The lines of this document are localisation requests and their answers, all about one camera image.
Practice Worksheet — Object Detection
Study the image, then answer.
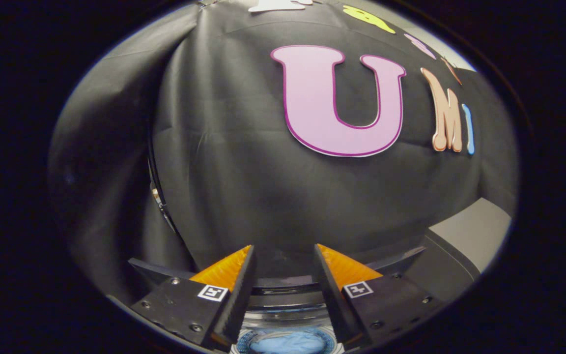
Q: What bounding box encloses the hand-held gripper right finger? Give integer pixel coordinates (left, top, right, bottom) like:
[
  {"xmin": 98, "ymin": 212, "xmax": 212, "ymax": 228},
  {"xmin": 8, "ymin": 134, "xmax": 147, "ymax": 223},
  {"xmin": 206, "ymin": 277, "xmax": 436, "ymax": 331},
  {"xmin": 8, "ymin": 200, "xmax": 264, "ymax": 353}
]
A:
[{"xmin": 313, "ymin": 243, "xmax": 444, "ymax": 351}]

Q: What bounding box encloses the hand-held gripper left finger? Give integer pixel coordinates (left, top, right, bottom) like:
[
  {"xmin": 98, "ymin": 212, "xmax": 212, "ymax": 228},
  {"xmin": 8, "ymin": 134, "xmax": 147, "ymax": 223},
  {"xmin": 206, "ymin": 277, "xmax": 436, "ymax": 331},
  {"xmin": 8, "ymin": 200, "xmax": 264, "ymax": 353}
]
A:
[{"xmin": 129, "ymin": 245, "xmax": 258, "ymax": 353}]

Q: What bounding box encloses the grey washing machine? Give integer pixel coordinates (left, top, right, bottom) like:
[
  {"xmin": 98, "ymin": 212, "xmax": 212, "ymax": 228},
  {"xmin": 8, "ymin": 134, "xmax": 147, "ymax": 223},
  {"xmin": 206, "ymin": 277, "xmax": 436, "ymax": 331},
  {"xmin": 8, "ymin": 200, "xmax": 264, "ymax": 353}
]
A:
[{"xmin": 128, "ymin": 246, "xmax": 428, "ymax": 354}]

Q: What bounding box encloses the light blue shirt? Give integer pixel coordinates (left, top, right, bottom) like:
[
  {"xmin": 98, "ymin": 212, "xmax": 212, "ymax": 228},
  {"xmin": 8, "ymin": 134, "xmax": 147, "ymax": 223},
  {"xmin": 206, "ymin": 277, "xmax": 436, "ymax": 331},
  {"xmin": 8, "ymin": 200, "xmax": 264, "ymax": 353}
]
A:
[{"xmin": 251, "ymin": 329, "xmax": 328, "ymax": 354}]

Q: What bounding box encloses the black backdrop cloth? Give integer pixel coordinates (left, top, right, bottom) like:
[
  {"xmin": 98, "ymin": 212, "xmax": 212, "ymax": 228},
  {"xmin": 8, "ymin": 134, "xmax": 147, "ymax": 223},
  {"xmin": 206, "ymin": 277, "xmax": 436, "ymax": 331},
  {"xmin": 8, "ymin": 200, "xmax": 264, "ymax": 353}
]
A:
[{"xmin": 47, "ymin": 0, "xmax": 519, "ymax": 305}]

